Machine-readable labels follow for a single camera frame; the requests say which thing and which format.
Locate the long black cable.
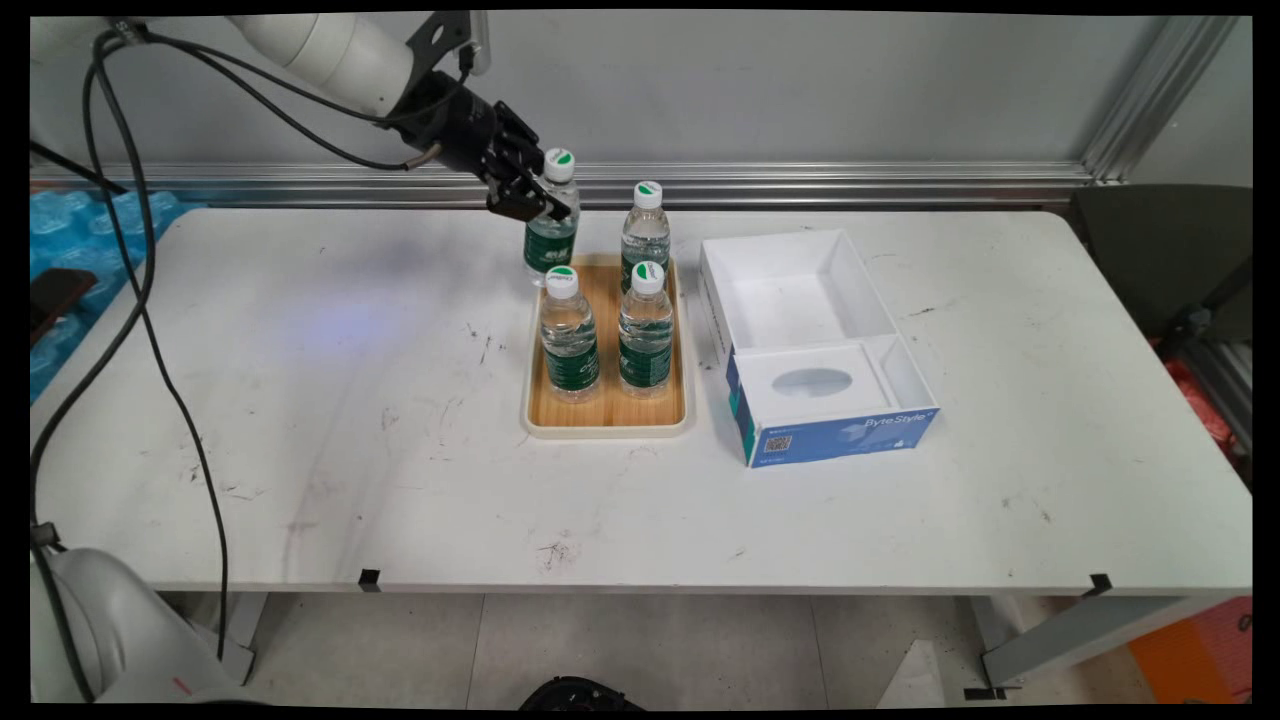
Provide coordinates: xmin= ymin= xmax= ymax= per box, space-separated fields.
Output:
xmin=30 ymin=28 xmax=233 ymax=701

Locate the clear water bottle green label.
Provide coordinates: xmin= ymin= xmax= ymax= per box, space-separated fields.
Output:
xmin=523 ymin=147 xmax=582 ymax=279
xmin=539 ymin=265 xmax=602 ymax=404
xmin=621 ymin=181 xmax=672 ymax=293
xmin=617 ymin=261 xmax=675 ymax=401

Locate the dark brown flat object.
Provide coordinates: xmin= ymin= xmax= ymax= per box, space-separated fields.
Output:
xmin=30 ymin=267 xmax=100 ymax=346

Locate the black round floor object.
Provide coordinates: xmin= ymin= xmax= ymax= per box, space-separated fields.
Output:
xmin=518 ymin=676 xmax=649 ymax=712

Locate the white and blue cardboard box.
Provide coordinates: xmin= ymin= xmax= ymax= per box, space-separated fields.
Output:
xmin=697 ymin=228 xmax=942 ymax=470

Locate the slanted aluminium frame post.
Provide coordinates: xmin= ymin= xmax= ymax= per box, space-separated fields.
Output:
xmin=1080 ymin=15 xmax=1241 ymax=184

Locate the red mesh bag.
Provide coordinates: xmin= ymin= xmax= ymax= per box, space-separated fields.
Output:
xmin=1150 ymin=338 xmax=1253 ymax=471

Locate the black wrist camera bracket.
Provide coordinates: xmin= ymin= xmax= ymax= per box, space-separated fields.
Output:
xmin=404 ymin=12 xmax=493 ymax=79

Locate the wooden tray with cream rim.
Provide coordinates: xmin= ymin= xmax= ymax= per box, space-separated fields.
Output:
xmin=520 ymin=252 xmax=693 ymax=441

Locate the grey table leg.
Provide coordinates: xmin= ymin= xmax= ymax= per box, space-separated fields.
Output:
xmin=972 ymin=594 xmax=1206 ymax=691
xmin=188 ymin=592 xmax=269 ymax=687

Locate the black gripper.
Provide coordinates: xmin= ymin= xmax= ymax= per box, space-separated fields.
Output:
xmin=392 ymin=68 xmax=574 ymax=224

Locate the pack of blue water bottles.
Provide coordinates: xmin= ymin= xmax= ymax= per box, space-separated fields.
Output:
xmin=30 ymin=188 xmax=193 ymax=403

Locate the orange box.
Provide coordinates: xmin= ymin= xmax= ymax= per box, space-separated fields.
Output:
xmin=1128 ymin=597 xmax=1253 ymax=704

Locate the horizontal aluminium frame rail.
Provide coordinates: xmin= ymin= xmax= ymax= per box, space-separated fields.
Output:
xmin=30 ymin=162 xmax=1093 ymax=210

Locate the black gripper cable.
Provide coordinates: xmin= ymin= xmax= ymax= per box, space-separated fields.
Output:
xmin=130 ymin=30 xmax=476 ymax=173

